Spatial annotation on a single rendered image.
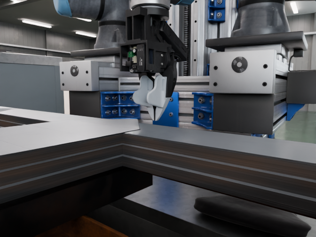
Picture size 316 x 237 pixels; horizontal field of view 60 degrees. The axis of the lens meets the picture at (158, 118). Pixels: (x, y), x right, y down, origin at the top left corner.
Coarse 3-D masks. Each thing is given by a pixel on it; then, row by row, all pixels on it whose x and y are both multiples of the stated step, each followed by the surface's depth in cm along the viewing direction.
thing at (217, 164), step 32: (0, 160) 26; (32, 160) 28; (64, 160) 30; (96, 160) 34; (128, 160) 36; (160, 160) 33; (192, 160) 30; (224, 160) 28; (256, 160) 26; (288, 160) 24; (0, 192) 25; (32, 192) 27; (224, 192) 27; (256, 192) 25; (288, 192) 24
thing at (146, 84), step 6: (144, 78) 56; (150, 78) 57; (144, 84) 56; (150, 84) 56; (138, 90) 54; (144, 90) 56; (150, 90) 56; (138, 96) 54; (144, 96) 56; (138, 102) 54; (144, 102) 56; (150, 108) 57; (150, 114) 57
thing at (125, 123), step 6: (78, 120) 50; (84, 120) 50; (90, 120) 50; (96, 120) 50; (102, 120) 50; (108, 120) 50; (114, 120) 50; (120, 120) 50; (126, 120) 50; (126, 126) 43; (132, 126) 43; (138, 126) 43
